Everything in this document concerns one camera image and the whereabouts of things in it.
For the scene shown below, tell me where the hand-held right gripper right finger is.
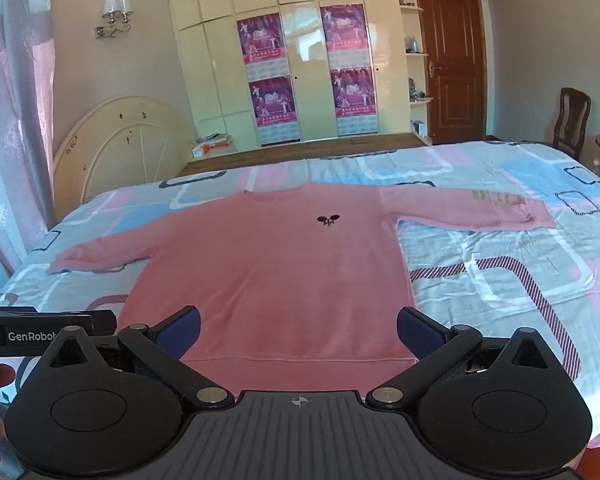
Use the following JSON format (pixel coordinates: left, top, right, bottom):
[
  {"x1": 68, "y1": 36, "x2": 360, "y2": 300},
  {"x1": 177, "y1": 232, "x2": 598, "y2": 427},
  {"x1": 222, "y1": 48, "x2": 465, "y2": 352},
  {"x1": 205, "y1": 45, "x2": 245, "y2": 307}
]
[{"x1": 366, "y1": 306, "x2": 556, "y2": 409}]

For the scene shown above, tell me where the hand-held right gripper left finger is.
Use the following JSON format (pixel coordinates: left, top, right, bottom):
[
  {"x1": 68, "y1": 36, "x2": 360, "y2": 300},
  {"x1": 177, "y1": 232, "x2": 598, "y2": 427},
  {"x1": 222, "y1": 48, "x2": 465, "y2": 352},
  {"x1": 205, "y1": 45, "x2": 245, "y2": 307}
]
[{"x1": 44, "y1": 306, "x2": 235, "y2": 409}]

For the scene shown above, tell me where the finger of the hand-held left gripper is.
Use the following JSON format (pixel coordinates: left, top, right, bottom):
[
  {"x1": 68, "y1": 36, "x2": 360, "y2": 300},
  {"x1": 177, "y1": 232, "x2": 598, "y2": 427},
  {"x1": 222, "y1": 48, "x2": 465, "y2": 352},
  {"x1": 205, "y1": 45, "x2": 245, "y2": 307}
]
[{"x1": 0, "y1": 306, "x2": 117, "y2": 337}]

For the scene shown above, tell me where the pink sweater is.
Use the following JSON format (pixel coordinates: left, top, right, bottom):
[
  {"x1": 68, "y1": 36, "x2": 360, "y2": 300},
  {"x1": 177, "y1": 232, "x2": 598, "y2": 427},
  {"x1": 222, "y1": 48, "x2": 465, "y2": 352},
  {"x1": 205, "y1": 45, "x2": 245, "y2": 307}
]
[{"x1": 47, "y1": 182, "x2": 559, "y2": 394}]

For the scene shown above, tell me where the patterned bed sheet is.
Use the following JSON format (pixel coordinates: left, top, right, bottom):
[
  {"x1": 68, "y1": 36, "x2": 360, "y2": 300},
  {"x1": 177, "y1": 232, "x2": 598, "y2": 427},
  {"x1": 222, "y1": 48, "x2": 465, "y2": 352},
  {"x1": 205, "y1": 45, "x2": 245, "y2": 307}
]
[{"x1": 0, "y1": 140, "x2": 600, "y2": 450}]

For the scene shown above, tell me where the cream round headboard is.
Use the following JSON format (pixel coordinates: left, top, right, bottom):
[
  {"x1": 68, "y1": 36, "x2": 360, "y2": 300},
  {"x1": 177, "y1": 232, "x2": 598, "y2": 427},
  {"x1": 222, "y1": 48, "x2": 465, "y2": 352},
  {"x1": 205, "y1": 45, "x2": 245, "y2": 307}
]
[{"x1": 52, "y1": 96, "x2": 197, "y2": 222}]

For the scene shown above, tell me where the white orange box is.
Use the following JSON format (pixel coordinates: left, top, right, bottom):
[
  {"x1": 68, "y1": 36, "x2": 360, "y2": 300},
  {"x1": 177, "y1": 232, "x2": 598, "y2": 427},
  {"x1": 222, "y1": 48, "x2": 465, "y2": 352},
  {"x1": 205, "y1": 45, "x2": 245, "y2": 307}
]
[{"x1": 191, "y1": 132, "x2": 234, "y2": 157}]

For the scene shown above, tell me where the pink sheer curtain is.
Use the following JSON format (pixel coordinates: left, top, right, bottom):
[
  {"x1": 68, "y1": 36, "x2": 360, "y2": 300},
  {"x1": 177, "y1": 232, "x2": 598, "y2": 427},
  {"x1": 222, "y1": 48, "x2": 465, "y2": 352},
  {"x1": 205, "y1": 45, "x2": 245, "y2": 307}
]
[{"x1": 0, "y1": 0, "x2": 57, "y2": 306}]

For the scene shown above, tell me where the pink calendar poster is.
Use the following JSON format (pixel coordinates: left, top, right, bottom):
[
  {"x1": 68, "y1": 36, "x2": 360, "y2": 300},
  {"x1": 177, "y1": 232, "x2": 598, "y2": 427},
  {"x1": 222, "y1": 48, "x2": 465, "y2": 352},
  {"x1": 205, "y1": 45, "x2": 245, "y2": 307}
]
[
  {"x1": 330, "y1": 66, "x2": 379, "y2": 136},
  {"x1": 248, "y1": 76, "x2": 301, "y2": 147},
  {"x1": 320, "y1": 3, "x2": 370, "y2": 69},
  {"x1": 236, "y1": 13, "x2": 290, "y2": 81}
]

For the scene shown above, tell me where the dark wooden chair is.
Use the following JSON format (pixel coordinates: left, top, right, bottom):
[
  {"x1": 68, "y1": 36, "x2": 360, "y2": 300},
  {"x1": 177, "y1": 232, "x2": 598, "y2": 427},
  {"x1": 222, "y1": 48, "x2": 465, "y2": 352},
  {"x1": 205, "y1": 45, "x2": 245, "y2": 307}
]
[{"x1": 552, "y1": 87, "x2": 592, "y2": 159}]

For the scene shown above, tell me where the brown wooden door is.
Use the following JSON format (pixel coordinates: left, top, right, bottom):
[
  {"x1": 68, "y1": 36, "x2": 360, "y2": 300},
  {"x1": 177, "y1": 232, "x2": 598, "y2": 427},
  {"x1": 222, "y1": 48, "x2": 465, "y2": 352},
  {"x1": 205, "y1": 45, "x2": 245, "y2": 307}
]
[{"x1": 413, "y1": 0, "x2": 489, "y2": 146}]

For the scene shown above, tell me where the cream corner shelf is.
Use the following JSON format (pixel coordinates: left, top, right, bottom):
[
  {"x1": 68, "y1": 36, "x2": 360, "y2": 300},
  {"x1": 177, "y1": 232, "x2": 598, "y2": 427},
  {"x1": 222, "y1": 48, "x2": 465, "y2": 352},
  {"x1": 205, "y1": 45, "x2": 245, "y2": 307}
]
[{"x1": 394, "y1": 0, "x2": 435, "y2": 147}]

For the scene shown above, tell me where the cream wardrobe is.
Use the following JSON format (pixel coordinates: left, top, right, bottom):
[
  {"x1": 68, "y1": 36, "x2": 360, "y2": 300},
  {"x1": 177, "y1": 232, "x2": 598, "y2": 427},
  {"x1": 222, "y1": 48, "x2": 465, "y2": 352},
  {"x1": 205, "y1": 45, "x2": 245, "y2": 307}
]
[{"x1": 161, "y1": 0, "x2": 400, "y2": 151}]

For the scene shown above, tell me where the wooden bed frame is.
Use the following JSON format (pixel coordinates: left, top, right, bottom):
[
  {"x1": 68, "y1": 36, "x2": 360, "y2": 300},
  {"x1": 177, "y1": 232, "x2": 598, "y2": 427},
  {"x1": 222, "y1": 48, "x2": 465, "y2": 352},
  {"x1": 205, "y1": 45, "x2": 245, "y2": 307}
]
[{"x1": 177, "y1": 132, "x2": 429, "y2": 177}]

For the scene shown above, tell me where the wall lamp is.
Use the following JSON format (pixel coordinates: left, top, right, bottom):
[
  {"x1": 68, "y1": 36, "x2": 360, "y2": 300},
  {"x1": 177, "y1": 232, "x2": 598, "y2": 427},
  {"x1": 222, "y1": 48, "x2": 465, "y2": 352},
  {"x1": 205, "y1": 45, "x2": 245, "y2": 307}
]
[{"x1": 93, "y1": 0, "x2": 134, "y2": 40}]

